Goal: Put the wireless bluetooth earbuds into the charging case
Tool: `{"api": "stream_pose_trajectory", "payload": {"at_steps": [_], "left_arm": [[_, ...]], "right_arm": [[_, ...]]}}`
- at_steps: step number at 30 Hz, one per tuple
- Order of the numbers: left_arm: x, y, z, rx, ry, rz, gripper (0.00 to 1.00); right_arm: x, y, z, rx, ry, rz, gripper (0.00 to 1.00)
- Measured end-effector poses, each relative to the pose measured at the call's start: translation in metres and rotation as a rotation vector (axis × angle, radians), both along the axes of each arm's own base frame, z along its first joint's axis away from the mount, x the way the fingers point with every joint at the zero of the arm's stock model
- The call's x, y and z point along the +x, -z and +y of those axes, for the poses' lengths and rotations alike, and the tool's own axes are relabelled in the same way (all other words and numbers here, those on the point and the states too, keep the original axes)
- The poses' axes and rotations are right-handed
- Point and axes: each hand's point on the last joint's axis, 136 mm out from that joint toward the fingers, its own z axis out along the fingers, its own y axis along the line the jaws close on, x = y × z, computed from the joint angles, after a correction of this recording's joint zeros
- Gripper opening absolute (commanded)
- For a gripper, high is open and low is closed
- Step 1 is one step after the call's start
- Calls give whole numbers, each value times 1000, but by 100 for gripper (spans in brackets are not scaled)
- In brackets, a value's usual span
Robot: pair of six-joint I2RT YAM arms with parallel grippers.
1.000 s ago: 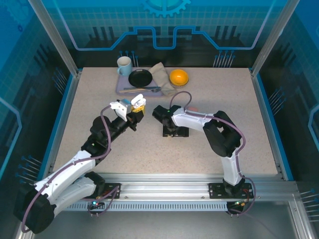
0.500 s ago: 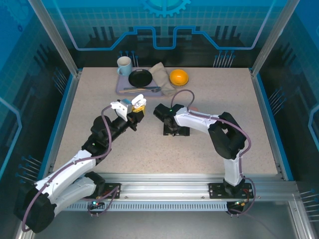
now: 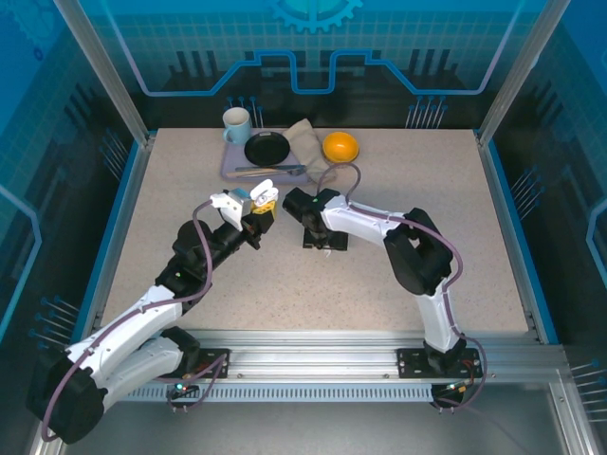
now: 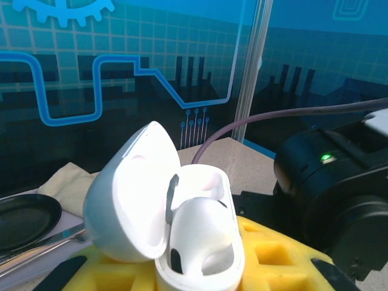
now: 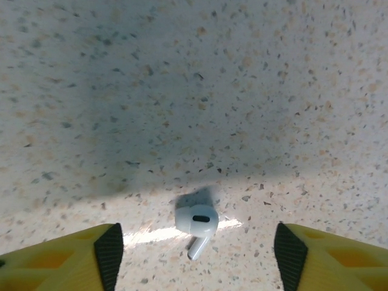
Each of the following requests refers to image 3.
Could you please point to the blue table edge strip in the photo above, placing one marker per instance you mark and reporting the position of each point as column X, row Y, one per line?
column 114, row 227
column 518, row 227

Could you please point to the beige folded cloth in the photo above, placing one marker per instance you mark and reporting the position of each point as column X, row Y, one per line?
column 306, row 144

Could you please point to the yellow patterned bowl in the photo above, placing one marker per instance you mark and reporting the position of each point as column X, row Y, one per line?
column 339, row 144

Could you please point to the light blue mug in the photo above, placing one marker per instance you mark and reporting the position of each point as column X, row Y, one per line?
column 237, row 123

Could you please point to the white earbud charging case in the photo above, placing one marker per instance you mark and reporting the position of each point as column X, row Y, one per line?
column 264, row 190

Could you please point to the aluminium corner post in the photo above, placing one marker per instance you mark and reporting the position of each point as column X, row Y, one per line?
column 110, row 71
column 514, row 71

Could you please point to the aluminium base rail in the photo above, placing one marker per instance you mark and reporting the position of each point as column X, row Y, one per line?
column 308, row 351

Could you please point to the pale wooden stick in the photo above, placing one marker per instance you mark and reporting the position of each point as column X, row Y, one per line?
column 251, row 174

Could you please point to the black plate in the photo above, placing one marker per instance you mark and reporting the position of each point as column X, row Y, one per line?
column 266, row 149

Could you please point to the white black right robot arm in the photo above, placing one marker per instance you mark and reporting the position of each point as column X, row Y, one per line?
column 360, row 220

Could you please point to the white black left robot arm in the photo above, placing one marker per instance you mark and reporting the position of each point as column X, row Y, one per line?
column 137, row 313

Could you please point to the silver fork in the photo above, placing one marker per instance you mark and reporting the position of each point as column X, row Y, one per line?
column 298, row 172

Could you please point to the lilac serving tray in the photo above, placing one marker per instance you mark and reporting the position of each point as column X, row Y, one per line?
column 232, row 156

